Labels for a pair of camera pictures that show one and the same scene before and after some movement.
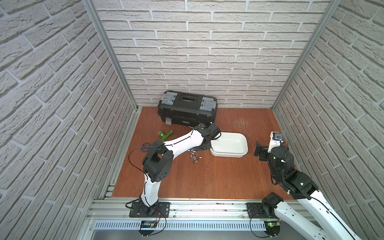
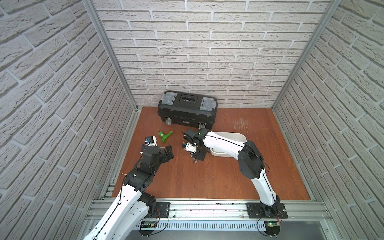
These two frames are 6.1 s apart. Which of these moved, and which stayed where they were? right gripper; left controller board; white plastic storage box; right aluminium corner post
Moved: right gripper
Stayed: white plastic storage box; right aluminium corner post; left controller board
